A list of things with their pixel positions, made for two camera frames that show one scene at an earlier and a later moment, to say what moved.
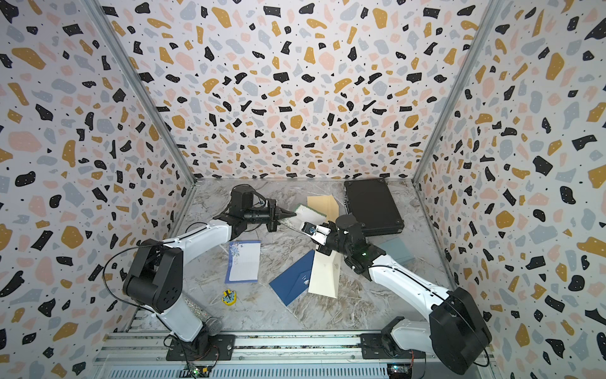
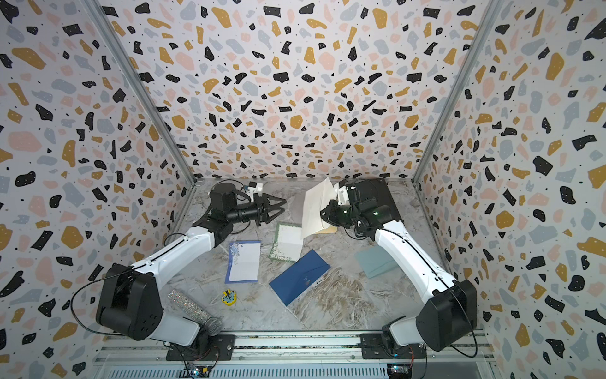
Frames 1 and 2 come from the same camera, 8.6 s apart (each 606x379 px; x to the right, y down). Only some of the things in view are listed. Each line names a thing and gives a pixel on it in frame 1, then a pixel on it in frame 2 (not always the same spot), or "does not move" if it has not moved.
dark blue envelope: x=293 y=283 does not move
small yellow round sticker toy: x=229 y=297 does not move
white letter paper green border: x=304 y=214 to x=288 y=242
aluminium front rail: x=271 y=355 does not move
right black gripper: x=334 y=228 to x=332 y=208
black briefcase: x=370 y=200 does not move
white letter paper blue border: x=243 y=261 does not move
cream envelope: x=325 y=274 to x=316 y=198
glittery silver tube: x=213 y=325 does not move
